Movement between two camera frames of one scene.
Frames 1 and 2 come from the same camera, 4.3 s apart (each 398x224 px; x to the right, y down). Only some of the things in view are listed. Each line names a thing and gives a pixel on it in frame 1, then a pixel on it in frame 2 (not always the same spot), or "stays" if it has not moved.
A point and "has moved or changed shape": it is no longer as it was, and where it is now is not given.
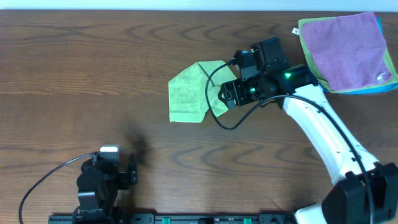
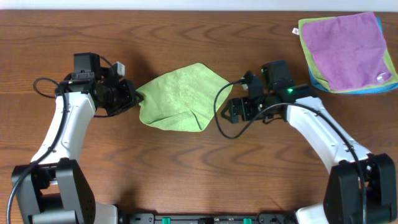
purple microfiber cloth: x=350 y=50 stays
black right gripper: x=229 y=94 → x=234 y=109
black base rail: x=174 y=218 stays
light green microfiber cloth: x=187 y=91 has moved or changed shape
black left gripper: x=132 y=175 → x=127 y=94
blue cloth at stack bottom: x=371 y=91 stays
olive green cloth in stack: x=318 y=73 stays
